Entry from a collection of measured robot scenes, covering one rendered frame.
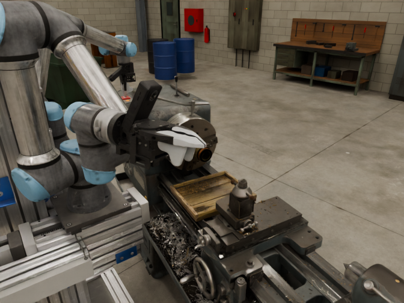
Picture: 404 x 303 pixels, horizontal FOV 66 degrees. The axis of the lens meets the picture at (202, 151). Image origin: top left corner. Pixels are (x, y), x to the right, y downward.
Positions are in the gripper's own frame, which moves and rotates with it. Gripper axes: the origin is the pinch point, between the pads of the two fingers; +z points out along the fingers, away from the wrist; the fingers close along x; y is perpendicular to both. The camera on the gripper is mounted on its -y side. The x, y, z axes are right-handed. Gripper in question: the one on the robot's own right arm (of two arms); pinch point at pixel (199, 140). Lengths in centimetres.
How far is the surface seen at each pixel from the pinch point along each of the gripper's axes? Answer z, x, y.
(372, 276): 33, -39, 39
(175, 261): -51, -66, 93
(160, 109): -85, -91, 21
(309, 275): 15, -63, 65
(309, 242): 11, -75, 58
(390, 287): 38, -38, 39
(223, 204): -25, -62, 48
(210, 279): -19, -46, 73
